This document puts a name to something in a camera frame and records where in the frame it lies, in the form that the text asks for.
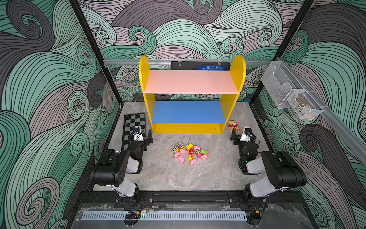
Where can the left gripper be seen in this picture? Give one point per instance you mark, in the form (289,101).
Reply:
(144,140)

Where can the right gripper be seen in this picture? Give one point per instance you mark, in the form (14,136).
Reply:
(238,140)

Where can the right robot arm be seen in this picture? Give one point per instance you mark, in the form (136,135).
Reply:
(280,170)

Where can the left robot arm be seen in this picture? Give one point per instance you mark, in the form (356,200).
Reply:
(109,174)

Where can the black white chessboard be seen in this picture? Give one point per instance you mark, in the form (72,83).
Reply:
(130,122)

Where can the red patterned small box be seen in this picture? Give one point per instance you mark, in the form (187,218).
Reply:
(233,125)

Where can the green grey truck toy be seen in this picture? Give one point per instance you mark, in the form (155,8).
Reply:
(180,145)

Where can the green orange flatbed truck toy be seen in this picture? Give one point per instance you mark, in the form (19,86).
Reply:
(204,152)

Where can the magenta brown truck toy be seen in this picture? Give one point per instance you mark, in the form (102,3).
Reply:
(198,153)

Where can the yellow dump truck toy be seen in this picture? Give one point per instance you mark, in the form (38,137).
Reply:
(189,147)

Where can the yellow toy shelf unit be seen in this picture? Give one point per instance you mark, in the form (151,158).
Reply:
(191,117)

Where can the red yellow bulldozer toy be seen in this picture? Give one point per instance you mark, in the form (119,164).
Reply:
(191,154)

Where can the large clear plastic bin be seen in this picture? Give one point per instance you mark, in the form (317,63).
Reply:
(278,81)

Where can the small clear plastic bin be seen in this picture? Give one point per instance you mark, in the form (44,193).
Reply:
(304,105)

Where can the blue oval basket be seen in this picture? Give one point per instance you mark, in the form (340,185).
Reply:
(212,68)

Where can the black panel behind shelf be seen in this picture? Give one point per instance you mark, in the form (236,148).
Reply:
(193,65)

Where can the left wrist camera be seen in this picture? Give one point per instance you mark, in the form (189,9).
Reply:
(138,131)

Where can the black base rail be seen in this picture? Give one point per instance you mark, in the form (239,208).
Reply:
(160,199)

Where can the white slotted cable duct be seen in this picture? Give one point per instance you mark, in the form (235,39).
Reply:
(168,215)

